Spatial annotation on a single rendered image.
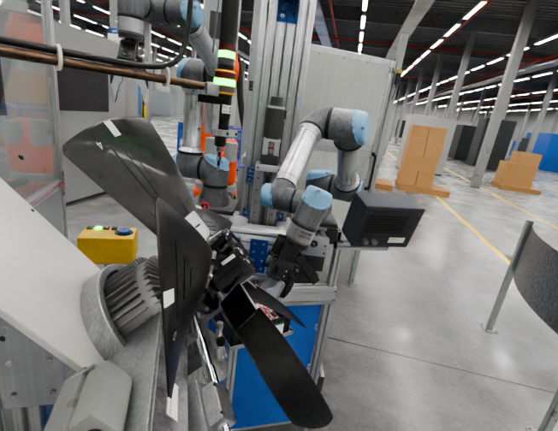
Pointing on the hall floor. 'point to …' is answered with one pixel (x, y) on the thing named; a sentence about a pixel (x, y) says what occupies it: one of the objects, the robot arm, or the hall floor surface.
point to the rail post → (319, 346)
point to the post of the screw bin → (230, 372)
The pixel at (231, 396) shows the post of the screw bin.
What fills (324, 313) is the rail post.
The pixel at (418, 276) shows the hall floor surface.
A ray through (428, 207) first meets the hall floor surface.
